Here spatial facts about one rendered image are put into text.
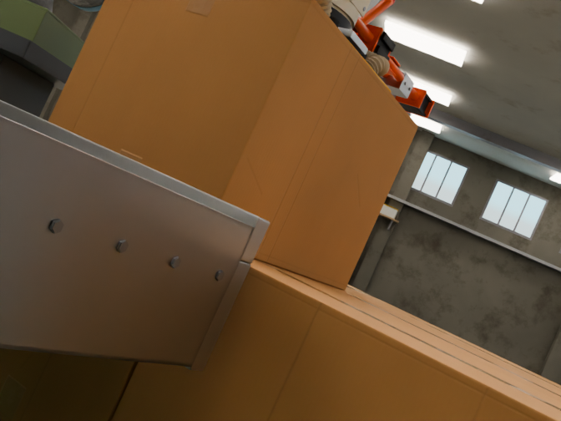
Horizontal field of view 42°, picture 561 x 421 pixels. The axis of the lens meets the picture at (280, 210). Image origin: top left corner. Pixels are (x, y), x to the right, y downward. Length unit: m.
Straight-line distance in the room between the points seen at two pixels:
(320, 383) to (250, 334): 0.12
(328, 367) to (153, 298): 0.25
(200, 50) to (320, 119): 0.23
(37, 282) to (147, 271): 0.14
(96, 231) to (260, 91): 0.46
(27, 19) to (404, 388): 1.26
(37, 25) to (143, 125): 0.65
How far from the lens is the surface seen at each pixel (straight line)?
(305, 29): 1.13
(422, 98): 1.93
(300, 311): 0.96
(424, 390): 0.89
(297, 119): 1.18
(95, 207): 0.70
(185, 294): 0.85
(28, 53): 1.63
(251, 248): 0.92
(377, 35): 1.63
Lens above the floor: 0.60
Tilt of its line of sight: 2 degrees up
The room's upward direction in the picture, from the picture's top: 25 degrees clockwise
